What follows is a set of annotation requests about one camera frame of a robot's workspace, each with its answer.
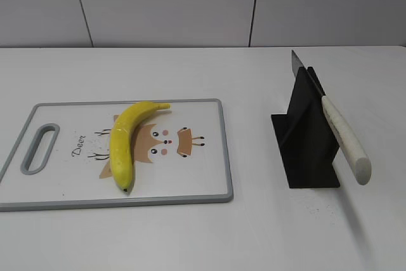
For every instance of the white deer cutting board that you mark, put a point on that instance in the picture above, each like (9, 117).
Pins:
(60, 158)

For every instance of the white-handled kitchen knife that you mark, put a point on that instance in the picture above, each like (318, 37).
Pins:
(354, 153)

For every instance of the black knife stand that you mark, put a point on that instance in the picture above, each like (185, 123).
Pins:
(306, 142)

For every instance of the yellow plastic banana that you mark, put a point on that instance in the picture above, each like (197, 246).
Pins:
(121, 160)

